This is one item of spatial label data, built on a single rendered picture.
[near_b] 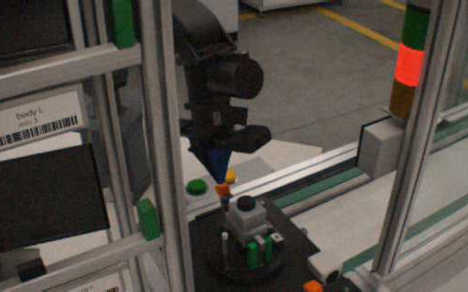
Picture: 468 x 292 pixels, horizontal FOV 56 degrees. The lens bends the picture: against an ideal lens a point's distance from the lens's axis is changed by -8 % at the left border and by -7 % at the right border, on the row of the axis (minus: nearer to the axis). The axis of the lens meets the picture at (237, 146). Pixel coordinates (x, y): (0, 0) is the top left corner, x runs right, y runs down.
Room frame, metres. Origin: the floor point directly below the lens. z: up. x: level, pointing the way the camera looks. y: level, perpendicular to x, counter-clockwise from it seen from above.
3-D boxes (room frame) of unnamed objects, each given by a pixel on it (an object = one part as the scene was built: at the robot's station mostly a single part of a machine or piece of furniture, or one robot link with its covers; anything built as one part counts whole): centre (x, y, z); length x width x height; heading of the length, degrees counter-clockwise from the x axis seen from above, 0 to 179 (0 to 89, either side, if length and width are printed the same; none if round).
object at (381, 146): (0.55, -0.24, 1.29); 0.12 x 0.05 x 0.25; 121
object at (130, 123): (0.89, 0.29, 0.96); 0.15 x 0.15 x 0.20; 73
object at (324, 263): (0.52, -0.15, 0.97); 0.05 x 0.05 x 0.04; 31
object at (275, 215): (0.56, -0.01, 0.96); 0.24 x 0.24 x 0.02; 31
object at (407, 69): (0.55, -0.24, 1.33); 0.05 x 0.05 x 0.05
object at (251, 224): (0.55, -0.02, 1.06); 0.08 x 0.04 x 0.07; 31
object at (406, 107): (0.55, -0.24, 1.28); 0.05 x 0.05 x 0.05
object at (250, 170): (0.79, 0.02, 0.93); 0.21 x 0.07 x 0.06; 121
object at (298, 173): (0.83, -0.17, 0.91); 0.89 x 0.06 x 0.11; 121
